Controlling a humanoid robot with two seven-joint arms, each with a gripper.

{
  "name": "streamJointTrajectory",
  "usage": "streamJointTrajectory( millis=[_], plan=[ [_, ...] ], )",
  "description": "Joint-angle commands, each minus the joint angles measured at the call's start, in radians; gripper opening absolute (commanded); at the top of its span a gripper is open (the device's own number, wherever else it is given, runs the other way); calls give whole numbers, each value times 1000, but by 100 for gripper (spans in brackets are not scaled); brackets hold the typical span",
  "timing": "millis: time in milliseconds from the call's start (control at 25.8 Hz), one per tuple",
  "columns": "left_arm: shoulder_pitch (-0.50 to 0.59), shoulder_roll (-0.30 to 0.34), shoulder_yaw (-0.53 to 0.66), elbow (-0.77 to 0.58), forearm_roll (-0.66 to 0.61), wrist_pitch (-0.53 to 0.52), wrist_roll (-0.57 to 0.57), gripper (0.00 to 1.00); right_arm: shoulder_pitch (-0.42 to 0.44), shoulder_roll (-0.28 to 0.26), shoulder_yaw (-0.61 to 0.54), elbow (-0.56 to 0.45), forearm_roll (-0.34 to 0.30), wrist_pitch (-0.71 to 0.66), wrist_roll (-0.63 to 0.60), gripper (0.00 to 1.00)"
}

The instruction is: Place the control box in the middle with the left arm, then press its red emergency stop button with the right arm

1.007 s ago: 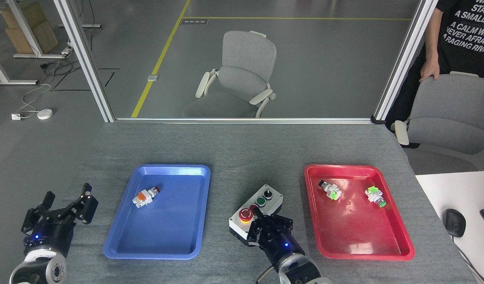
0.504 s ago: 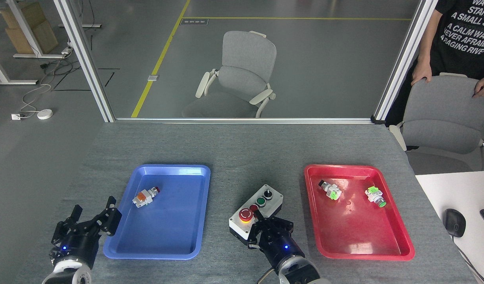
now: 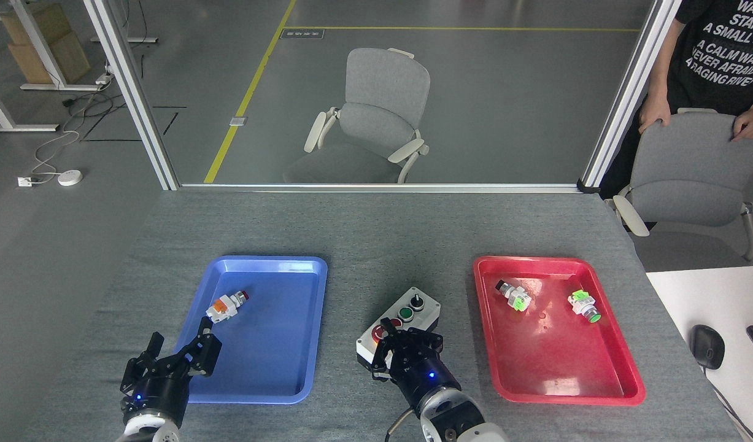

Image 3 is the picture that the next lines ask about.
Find blue plastic tray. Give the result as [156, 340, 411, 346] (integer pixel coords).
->
[160, 255, 328, 405]

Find green push button switch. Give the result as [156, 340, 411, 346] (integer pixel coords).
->
[568, 290, 602, 324]

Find white desk frame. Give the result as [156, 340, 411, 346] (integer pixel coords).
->
[0, 0, 110, 133]

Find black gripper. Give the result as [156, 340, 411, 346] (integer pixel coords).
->
[369, 317, 462, 409]
[119, 317, 223, 425]

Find black push button green block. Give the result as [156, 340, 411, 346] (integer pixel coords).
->
[495, 280, 531, 312]

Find person's right hand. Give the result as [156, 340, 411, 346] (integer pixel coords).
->
[638, 98, 672, 135]

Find black computer mouse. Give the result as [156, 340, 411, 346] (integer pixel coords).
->
[689, 324, 725, 370]

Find white control box with buttons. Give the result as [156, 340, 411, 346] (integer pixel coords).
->
[356, 287, 441, 372]

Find black mouse cable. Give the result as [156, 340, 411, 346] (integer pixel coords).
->
[703, 367, 752, 442]

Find silver aluminium rail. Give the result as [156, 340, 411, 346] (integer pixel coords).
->
[179, 182, 583, 194]

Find person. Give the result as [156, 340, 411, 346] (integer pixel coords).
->
[599, 0, 753, 198]

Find white floor cable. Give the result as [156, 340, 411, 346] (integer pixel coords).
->
[31, 110, 82, 182]

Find red push button orange block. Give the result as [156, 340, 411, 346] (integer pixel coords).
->
[206, 291, 250, 324]

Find silver aluminium post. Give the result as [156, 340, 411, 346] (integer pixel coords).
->
[577, 0, 684, 195]
[83, 0, 180, 191]

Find white side table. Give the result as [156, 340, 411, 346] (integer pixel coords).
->
[645, 265, 753, 442]

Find red plastic tray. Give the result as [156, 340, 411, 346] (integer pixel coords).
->
[473, 256, 647, 406]

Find cardboard box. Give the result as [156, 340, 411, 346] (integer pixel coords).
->
[1, 3, 91, 85]

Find grey office chair white armrests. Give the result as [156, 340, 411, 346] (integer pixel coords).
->
[283, 48, 431, 184]
[609, 108, 753, 262]

